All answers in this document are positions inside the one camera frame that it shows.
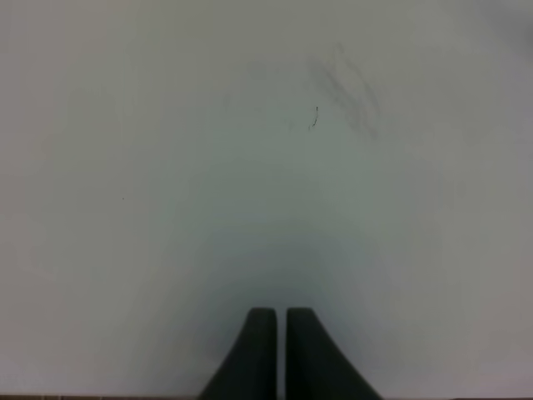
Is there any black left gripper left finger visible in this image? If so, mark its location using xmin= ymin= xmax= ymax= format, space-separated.
xmin=199 ymin=307 xmax=277 ymax=398

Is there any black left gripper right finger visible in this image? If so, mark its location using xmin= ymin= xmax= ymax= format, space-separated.
xmin=285 ymin=307 xmax=380 ymax=398

